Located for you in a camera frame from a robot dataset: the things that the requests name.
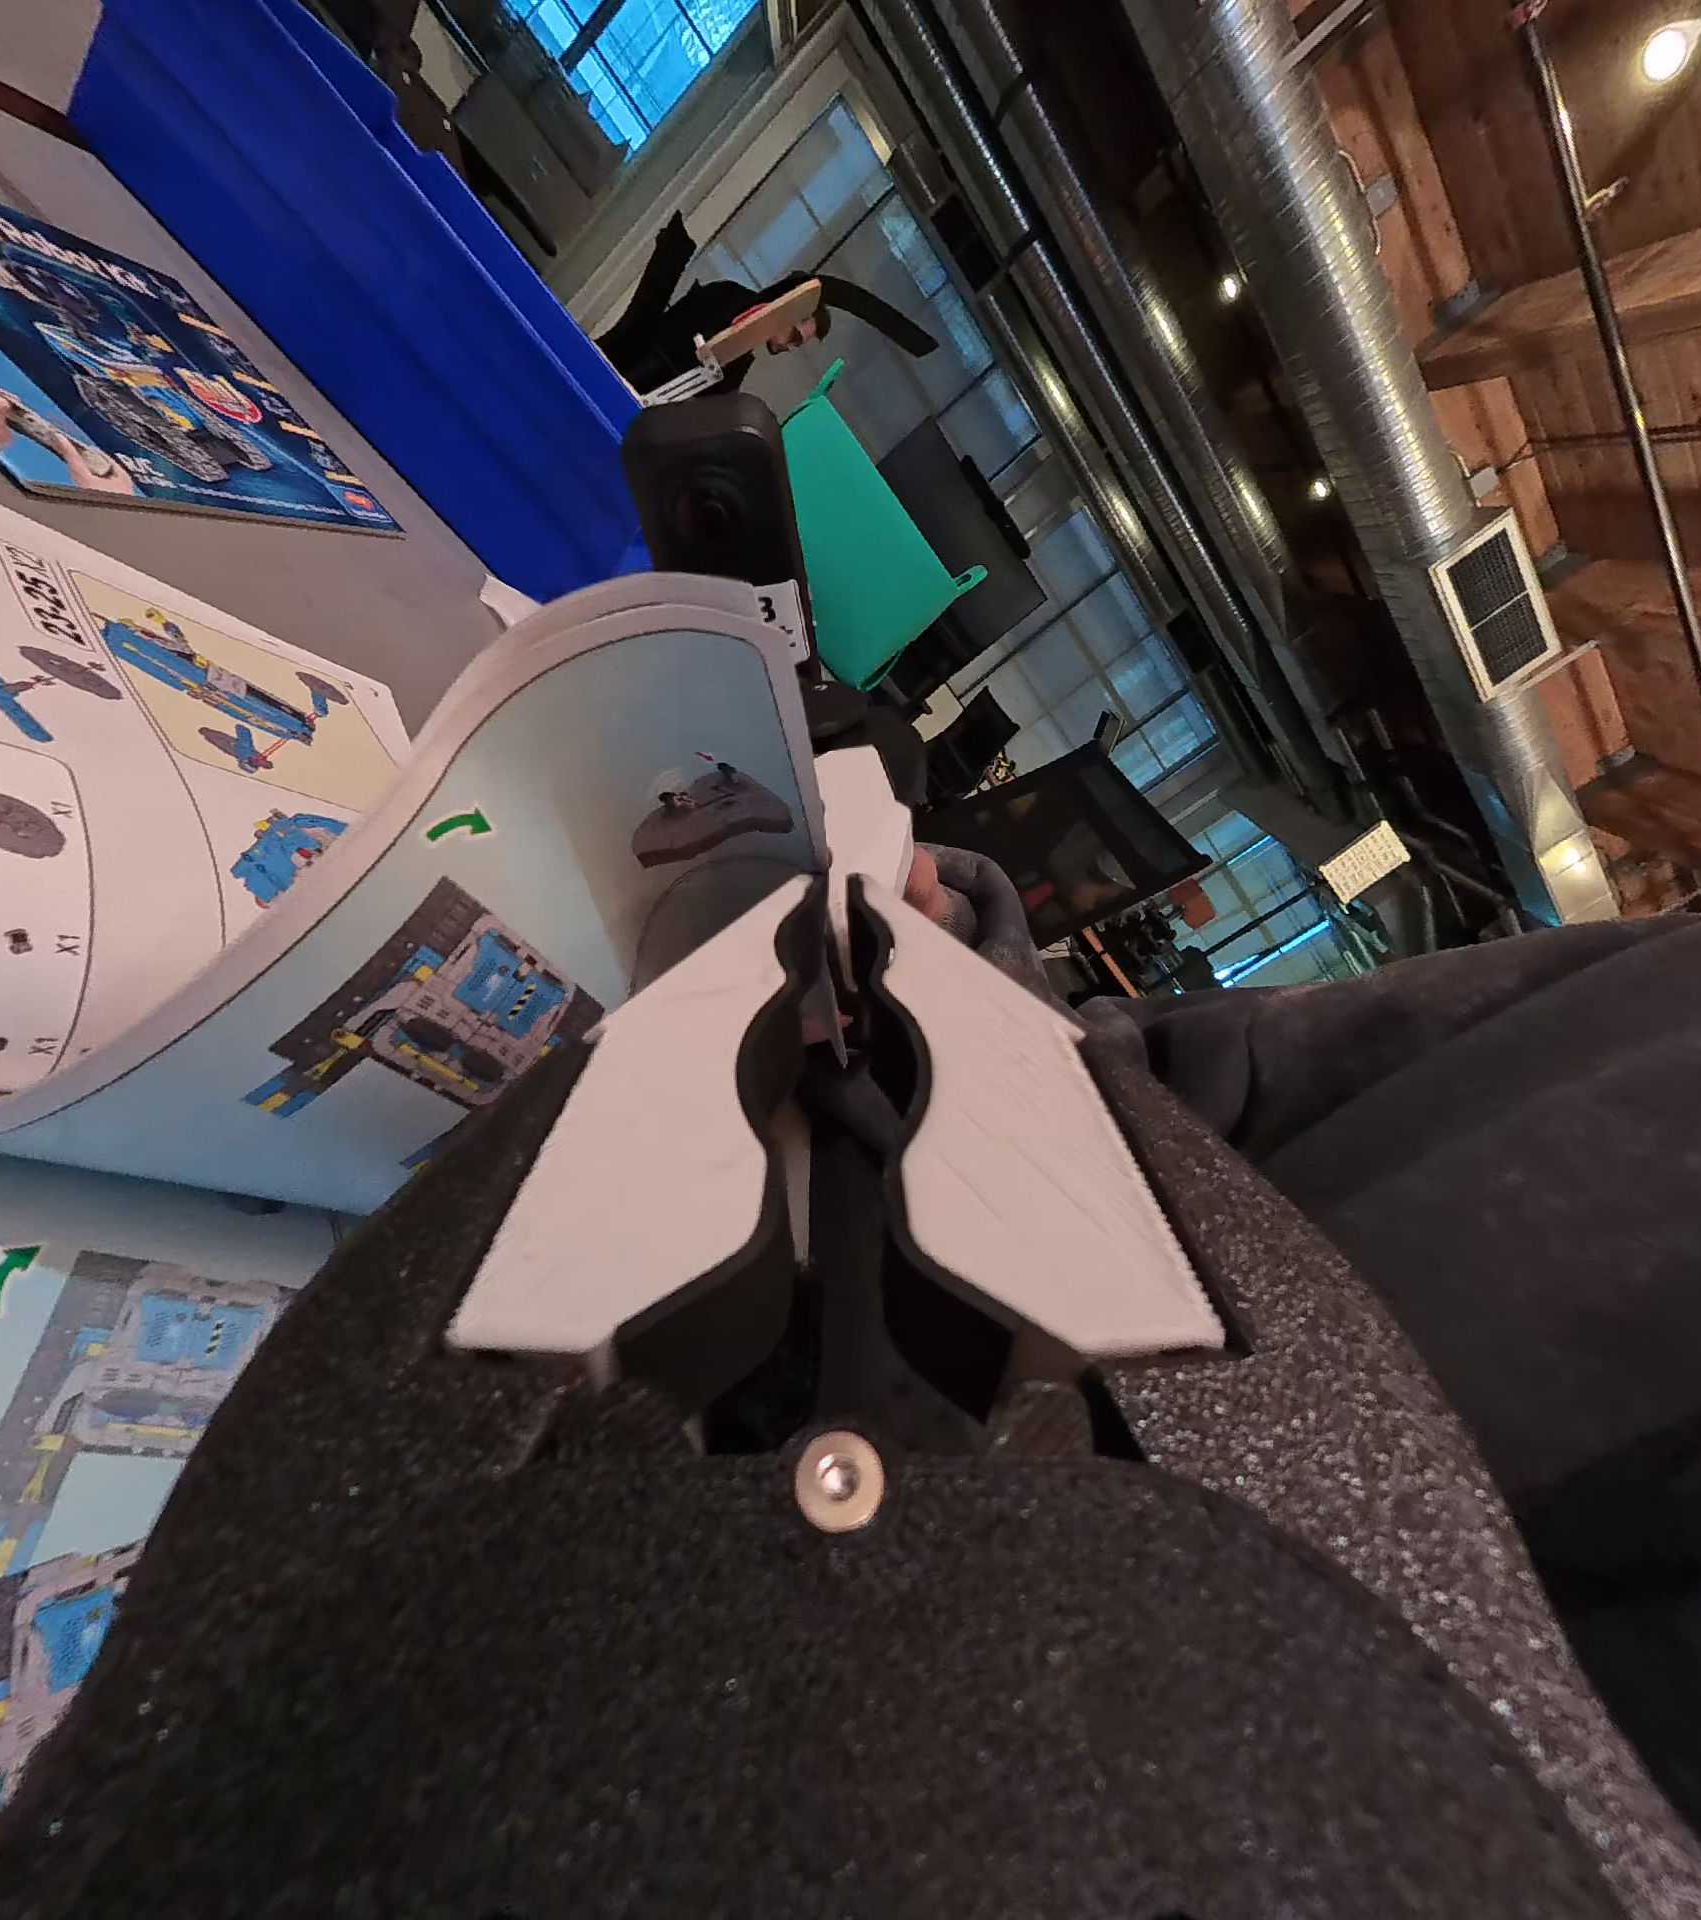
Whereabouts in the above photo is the silver air duct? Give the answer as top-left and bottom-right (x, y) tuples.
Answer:
(1121, 0), (1634, 924)

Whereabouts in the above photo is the black monitor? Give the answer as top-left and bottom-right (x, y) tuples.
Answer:
(923, 742), (1214, 949)

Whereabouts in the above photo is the paned window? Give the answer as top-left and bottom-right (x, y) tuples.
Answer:
(502, 0), (764, 155)

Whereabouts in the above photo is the white instruction booklet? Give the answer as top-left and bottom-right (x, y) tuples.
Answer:
(0, 449), (853, 1884)

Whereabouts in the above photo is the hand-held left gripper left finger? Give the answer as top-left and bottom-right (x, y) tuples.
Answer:
(444, 870), (835, 1389)

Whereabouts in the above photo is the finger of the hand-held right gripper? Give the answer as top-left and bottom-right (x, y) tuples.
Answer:
(814, 744), (931, 905)

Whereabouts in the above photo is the person's right forearm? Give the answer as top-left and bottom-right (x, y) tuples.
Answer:
(925, 846), (1701, 1920)

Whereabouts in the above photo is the white vent grille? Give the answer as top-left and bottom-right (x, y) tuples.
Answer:
(1427, 510), (1565, 700)

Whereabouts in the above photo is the blue plastic bin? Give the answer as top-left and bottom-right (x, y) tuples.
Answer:
(66, 0), (642, 601)

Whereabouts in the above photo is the teal plastic bin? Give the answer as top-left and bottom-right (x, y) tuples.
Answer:
(775, 360), (991, 696)

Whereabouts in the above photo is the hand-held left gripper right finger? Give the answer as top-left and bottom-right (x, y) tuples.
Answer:
(844, 874), (1230, 1389)

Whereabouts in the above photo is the blue cover booklet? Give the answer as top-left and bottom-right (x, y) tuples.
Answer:
(0, 150), (404, 540)

